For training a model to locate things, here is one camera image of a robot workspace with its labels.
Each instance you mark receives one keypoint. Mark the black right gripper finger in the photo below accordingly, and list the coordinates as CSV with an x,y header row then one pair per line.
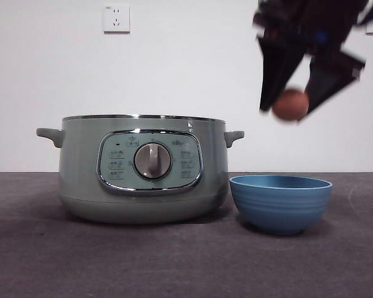
x,y
329,77
272,71

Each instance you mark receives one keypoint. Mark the brown egg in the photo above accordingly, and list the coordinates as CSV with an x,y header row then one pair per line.
x,y
290,105

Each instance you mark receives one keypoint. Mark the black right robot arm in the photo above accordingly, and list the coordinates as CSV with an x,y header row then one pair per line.
x,y
307,21

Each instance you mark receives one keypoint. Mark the pale green electric steamer pot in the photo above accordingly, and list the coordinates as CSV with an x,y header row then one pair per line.
x,y
81,174

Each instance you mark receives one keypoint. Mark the blue ribbed bowl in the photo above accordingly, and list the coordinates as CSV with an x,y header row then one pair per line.
x,y
279,208

